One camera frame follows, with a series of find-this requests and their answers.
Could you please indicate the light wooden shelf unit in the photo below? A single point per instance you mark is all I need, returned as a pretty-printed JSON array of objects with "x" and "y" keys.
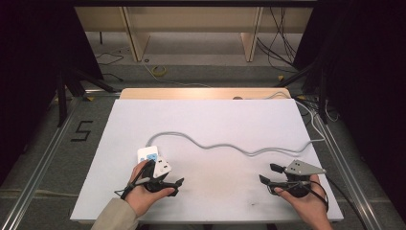
[{"x": 191, "y": 19}]

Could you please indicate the wooden table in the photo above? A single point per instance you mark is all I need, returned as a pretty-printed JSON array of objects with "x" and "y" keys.
[{"x": 191, "y": 93}]

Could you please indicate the aluminium floor rail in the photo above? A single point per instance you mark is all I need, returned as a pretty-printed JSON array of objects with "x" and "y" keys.
[
  {"x": 348, "y": 179},
  {"x": 38, "y": 169}
]

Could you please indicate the black stand legs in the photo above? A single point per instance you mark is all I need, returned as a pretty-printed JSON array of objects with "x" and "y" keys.
[
  {"x": 319, "y": 86},
  {"x": 70, "y": 86}
]

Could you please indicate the person's right hand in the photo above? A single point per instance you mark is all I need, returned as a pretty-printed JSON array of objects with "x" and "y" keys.
[{"x": 311, "y": 206}]

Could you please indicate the white table cover board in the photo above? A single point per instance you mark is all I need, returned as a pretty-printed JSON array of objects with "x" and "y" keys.
[{"x": 207, "y": 185}]

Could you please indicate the yellow tape roll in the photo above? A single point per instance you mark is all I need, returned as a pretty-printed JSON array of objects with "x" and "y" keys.
[{"x": 158, "y": 71}]

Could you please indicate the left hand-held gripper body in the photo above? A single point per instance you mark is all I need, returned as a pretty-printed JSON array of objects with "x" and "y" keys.
[{"x": 153, "y": 183}]

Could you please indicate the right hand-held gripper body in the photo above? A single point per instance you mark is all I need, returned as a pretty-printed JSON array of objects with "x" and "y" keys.
[{"x": 303, "y": 167}]

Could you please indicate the person's left hand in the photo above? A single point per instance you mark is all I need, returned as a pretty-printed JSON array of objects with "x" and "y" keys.
[{"x": 137, "y": 195}]

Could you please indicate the dark curtain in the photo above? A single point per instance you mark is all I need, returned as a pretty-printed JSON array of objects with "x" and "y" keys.
[
  {"x": 367, "y": 96},
  {"x": 28, "y": 80}
]

